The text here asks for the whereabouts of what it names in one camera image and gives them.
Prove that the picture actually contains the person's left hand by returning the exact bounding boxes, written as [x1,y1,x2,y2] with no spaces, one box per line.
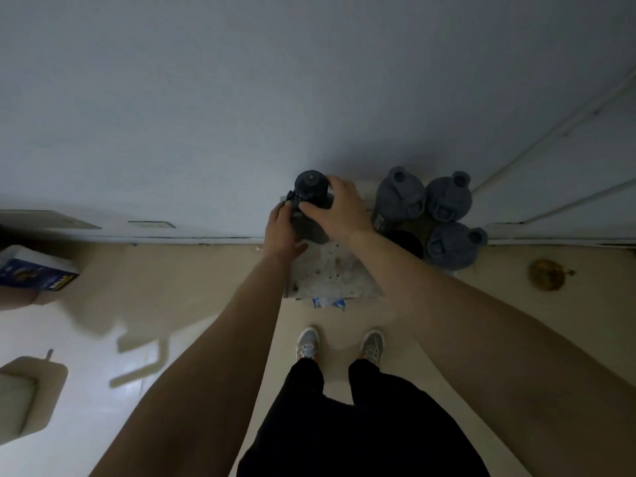
[262,201,309,267]

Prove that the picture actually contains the person's right hand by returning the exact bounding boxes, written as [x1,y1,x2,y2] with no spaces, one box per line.
[298,175,376,249]

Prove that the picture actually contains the dark blue plastic jug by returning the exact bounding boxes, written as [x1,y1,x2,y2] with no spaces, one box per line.
[286,170,335,245]

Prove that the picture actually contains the person's right forearm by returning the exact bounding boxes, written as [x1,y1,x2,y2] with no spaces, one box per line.
[347,227,636,477]

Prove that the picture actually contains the person's left forearm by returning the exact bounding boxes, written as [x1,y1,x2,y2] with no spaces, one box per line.
[89,253,299,477]

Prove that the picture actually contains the stained white box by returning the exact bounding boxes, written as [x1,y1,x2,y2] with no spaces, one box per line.
[282,240,384,300]

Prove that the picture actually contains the blue and white packet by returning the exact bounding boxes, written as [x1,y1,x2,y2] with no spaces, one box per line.
[310,295,347,312]

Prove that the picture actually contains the grey plastic jug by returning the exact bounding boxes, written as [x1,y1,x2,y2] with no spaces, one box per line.
[372,166,427,232]
[426,222,489,272]
[426,171,473,223]

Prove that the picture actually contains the person's left grey shoe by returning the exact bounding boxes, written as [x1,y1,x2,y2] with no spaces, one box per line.
[296,326,322,362]

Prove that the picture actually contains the person's grey shoe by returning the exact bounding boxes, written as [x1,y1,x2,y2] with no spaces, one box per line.
[360,328,386,367]
[296,326,322,362]

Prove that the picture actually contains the black round container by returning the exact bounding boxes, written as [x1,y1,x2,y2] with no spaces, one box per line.
[385,229,426,260]

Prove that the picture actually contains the person's right grey shoe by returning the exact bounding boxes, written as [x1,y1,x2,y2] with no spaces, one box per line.
[360,328,386,367]

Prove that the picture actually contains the person's black trousers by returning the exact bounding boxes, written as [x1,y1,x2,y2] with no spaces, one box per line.
[236,357,493,477]

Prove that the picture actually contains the round brass floor drain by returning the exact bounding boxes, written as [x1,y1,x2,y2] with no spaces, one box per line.
[528,258,576,292]

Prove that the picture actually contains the white door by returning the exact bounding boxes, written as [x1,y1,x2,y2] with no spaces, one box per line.
[464,64,636,245]

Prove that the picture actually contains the blue and white carton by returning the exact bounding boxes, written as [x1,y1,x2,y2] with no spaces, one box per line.
[0,244,80,292]

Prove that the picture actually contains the white rectangular fixture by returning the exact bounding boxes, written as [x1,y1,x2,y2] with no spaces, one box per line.
[0,371,39,441]

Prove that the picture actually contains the large wall plate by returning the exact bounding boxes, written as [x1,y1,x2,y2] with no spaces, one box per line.
[0,209,102,231]

